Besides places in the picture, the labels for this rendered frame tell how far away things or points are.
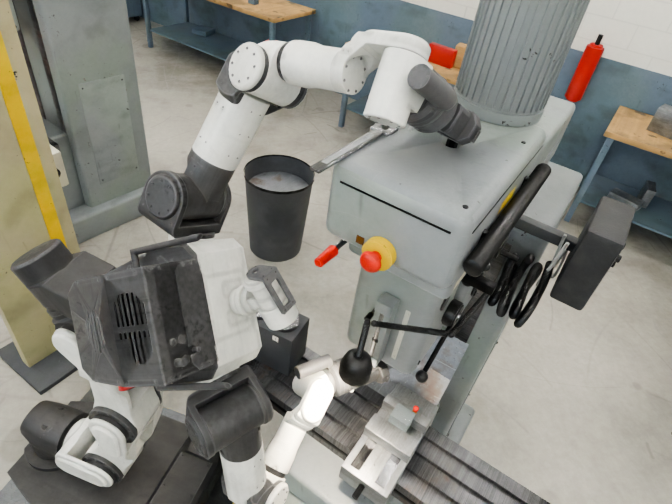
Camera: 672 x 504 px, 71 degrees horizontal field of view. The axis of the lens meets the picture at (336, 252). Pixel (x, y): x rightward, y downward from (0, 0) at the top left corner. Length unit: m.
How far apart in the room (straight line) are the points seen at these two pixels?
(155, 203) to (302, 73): 0.36
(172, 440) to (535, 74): 1.65
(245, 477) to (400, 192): 0.67
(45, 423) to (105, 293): 1.04
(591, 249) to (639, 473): 2.13
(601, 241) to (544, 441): 1.95
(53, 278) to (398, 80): 0.82
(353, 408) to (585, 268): 0.84
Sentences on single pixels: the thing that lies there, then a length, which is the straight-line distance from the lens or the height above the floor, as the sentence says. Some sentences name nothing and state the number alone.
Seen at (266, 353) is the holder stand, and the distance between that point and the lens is 1.65.
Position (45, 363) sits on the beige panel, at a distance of 3.02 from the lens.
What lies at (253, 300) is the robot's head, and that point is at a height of 1.62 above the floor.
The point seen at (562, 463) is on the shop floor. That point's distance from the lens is 2.97.
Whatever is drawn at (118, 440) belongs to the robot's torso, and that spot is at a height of 1.01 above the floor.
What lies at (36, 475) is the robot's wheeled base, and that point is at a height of 0.57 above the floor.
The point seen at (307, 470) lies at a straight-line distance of 1.61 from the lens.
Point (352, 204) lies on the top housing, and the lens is 0.82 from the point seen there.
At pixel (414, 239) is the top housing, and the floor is 1.81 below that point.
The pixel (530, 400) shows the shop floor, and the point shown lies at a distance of 3.11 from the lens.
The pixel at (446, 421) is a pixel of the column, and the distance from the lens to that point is 2.05.
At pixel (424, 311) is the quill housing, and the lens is 1.05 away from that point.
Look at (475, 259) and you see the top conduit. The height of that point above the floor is 1.81.
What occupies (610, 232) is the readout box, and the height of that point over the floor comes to 1.73.
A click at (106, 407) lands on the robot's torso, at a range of 1.46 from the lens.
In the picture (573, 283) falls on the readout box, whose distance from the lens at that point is 1.25.
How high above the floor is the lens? 2.28
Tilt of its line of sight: 40 degrees down
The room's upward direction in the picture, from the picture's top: 9 degrees clockwise
